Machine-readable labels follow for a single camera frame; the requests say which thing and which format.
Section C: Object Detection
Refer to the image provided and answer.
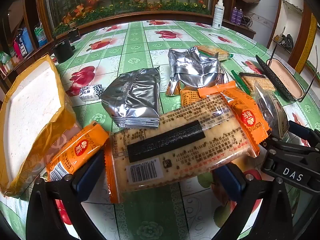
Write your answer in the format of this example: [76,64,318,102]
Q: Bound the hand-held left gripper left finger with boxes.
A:
[26,150,105,240]

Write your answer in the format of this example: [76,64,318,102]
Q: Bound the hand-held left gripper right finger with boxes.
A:
[212,164,293,240]

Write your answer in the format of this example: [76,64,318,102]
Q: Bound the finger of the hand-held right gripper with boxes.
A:
[259,130,320,155]
[287,120,320,147]

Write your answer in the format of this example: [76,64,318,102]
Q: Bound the orange barcode snack packet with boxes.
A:
[46,121,110,182]

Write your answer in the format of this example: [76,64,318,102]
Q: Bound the dark green snack packet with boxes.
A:
[254,81,291,140]

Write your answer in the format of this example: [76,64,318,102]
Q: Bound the green-end cracker packet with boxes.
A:
[231,69,277,96]
[195,45,234,62]

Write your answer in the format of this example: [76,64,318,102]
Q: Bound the large clear cracker packet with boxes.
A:
[104,94,253,204]

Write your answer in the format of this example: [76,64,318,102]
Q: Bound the white milk candy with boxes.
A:
[79,83,103,102]

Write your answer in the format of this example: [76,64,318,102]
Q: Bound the silver foil packet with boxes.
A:
[165,46,225,97]
[100,66,161,130]

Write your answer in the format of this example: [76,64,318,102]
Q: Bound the yellow foam tray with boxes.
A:
[0,54,78,198]

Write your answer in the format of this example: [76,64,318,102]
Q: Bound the small orange snack packet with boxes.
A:
[180,87,203,106]

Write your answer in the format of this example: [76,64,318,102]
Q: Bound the dark eyeglass case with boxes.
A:
[255,54,306,103]

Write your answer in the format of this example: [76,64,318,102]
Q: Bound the green checked tablecloth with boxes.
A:
[0,20,320,240]

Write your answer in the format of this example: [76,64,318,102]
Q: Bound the black round container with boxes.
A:
[51,39,75,64]

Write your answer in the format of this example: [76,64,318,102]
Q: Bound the black square container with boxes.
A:
[67,27,82,43]

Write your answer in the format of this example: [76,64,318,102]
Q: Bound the white spray bottle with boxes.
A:
[212,0,225,30]

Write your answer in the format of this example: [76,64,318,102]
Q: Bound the green bag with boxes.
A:
[0,51,12,65]

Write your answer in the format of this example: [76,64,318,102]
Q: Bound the wooden shelf cabinet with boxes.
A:
[0,0,54,80]

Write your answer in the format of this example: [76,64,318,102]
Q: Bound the artificial flower display panel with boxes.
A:
[37,0,222,37]

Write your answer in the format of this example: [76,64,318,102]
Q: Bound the black cables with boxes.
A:
[241,14,254,28]

